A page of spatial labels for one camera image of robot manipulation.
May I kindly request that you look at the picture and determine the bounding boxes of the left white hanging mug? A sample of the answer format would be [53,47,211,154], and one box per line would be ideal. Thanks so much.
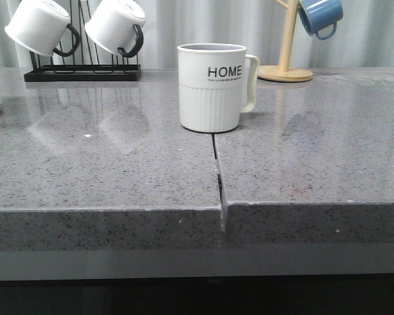
[4,0,81,57]

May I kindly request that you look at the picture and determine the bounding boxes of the white hanging mug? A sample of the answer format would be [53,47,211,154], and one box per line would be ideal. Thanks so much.
[85,0,146,58]
[4,0,81,57]

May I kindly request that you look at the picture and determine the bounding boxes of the white ribbed HOME cup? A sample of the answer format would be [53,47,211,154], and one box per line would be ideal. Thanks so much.
[177,43,259,133]

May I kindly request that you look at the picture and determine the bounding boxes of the wooden mug tree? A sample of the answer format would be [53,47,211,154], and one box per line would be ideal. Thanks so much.
[258,0,313,83]

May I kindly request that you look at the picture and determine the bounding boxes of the black wire mug rack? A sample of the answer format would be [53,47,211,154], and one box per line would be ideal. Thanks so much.
[24,1,141,82]

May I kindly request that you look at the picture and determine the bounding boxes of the right white hanging mug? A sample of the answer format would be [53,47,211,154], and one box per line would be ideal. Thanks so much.
[85,0,146,58]

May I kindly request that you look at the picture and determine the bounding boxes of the blue hanging mug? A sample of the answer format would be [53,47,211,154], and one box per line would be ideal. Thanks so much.
[298,0,343,40]

